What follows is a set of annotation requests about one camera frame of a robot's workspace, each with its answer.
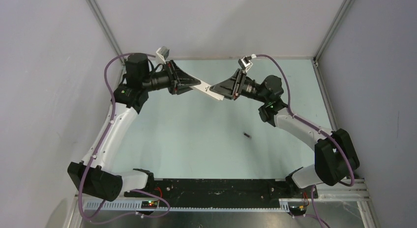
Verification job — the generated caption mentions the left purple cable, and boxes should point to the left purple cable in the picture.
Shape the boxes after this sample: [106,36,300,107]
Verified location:
[77,53,171,221]

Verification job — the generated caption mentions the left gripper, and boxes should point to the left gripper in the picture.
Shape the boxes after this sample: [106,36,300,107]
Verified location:
[141,59,200,94]

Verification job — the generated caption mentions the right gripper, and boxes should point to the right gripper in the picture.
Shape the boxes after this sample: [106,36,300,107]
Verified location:
[209,69,268,104]

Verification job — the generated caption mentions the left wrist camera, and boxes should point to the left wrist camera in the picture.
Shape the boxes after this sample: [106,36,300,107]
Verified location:
[155,46,170,64]

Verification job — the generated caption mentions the purple cable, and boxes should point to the purple cable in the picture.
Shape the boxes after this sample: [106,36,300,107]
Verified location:
[77,53,171,221]
[255,54,356,228]

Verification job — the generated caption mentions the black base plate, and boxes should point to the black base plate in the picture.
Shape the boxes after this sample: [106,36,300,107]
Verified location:
[143,178,318,209]

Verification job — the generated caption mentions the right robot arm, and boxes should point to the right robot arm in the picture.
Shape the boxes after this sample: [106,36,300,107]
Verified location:
[209,69,360,198]

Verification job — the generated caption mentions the white remote control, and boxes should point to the white remote control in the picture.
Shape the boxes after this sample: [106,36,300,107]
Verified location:
[191,80,224,101]

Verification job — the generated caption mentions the aluminium frame rail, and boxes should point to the aluminium frame rail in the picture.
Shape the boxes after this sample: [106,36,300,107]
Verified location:
[85,0,122,55]

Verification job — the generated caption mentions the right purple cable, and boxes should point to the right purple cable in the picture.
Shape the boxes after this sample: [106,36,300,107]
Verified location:
[255,54,356,228]

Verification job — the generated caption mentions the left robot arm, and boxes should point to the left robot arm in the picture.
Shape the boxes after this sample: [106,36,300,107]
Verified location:
[67,53,201,201]

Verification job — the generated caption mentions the white slotted cable duct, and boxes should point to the white slotted cable duct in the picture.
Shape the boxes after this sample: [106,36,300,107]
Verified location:
[85,200,291,213]

